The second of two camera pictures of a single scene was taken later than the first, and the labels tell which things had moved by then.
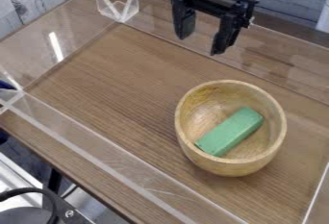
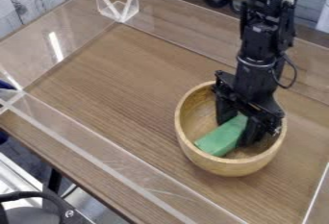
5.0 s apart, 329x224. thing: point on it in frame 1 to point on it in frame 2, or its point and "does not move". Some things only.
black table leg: x=54 y=181 does not move
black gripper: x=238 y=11 to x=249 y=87
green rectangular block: x=230 y=131 does not move
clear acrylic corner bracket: x=117 y=10 does not move
